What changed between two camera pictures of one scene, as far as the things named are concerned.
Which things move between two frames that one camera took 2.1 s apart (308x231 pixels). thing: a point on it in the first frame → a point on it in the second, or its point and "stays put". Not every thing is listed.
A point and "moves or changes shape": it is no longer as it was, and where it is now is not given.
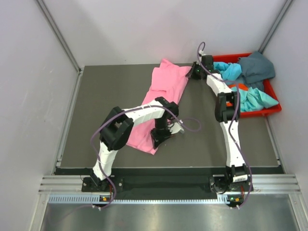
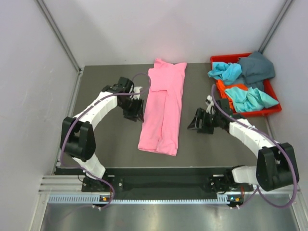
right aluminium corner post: x=275 y=25 stays put
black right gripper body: x=197 y=71 → x=212 y=120
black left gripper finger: x=156 y=143 → x=133 y=117
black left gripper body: x=160 y=131 → x=130 y=106
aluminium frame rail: x=287 y=184 stays put
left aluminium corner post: x=55 y=29 stays put
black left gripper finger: x=160 y=141 → x=139 y=115
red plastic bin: x=233 y=58 stays put
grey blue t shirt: x=256 y=68 stays put
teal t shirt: x=253 y=99 stays put
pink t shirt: x=168 y=80 moves or changes shape
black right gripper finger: x=189 y=74 → x=198 y=122
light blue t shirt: x=229 y=71 stays put
